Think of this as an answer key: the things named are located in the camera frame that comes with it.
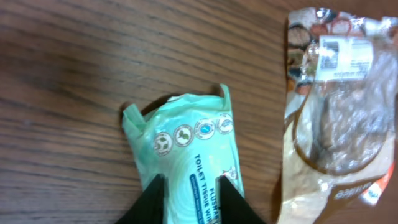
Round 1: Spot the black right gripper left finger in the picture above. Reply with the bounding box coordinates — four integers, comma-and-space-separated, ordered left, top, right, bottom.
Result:
115, 174, 165, 224

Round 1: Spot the beige brown snack pouch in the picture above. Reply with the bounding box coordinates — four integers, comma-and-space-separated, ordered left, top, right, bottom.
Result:
278, 7, 397, 224

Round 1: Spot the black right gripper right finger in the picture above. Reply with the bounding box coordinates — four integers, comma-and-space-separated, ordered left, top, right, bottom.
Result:
219, 176, 266, 224

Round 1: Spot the teal tissue pack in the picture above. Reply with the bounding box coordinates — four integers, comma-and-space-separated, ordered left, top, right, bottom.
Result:
122, 85, 244, 224

